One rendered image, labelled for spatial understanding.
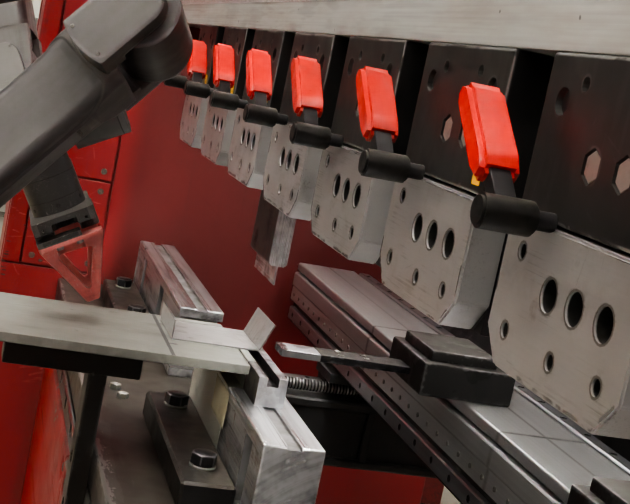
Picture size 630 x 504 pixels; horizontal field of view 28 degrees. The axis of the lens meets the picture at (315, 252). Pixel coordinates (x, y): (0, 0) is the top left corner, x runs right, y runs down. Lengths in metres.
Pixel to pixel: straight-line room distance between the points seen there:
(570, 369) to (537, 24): 0.21
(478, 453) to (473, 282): 0.64
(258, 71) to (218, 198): 1.01
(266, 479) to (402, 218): 0.40
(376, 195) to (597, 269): 0.35
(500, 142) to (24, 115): 0.37
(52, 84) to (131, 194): 1.32
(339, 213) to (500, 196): 0.37
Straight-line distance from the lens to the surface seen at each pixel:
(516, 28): 0.73
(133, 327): 1.36
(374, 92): 0.84
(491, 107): 0.65
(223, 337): 1.39
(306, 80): 1.03
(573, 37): 0.66
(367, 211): 0.91
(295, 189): 1.11
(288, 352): 1.38
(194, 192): 2.20
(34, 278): 2.21
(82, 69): 0.87
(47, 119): 0.87
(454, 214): 0.74
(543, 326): 0.62
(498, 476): 1.30
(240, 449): 1.24
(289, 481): 1.16
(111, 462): 1.32
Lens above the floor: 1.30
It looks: 8 degrees down
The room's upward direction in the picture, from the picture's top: 12 degrees clockwise
